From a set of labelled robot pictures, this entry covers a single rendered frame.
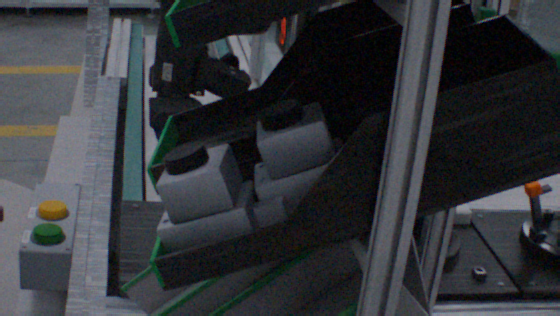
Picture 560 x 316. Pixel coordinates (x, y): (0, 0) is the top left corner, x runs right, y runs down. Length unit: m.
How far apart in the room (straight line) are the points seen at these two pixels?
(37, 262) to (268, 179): 0.56
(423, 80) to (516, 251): 0.75
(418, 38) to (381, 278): 0.15
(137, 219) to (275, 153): 0.59
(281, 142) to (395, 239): 0.11
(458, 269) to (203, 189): 0.62
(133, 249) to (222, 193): 0.53
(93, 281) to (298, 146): 0.50
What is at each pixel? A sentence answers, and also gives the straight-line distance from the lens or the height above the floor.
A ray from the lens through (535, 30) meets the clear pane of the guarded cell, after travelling 2.53.
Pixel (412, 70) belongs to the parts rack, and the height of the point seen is 1.36.
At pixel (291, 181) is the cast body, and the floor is 1.25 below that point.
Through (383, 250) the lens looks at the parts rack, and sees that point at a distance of 0.51.
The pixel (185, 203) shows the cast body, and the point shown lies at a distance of 0.56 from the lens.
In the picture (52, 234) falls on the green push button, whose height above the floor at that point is 0.97.
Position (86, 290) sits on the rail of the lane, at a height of 0.95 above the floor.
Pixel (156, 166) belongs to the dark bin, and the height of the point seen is 1.21.
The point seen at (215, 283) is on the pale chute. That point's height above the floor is 1.11.
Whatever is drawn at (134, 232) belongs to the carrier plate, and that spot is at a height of 0.97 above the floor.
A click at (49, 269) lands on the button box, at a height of 0.93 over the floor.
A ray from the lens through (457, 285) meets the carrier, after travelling 1.09.
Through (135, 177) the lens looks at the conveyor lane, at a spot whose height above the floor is 0.95.
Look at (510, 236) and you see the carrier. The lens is 1.25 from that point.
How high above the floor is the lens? 1.48
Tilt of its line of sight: 22 degrees down
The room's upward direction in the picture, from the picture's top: 7 degrees clockwise
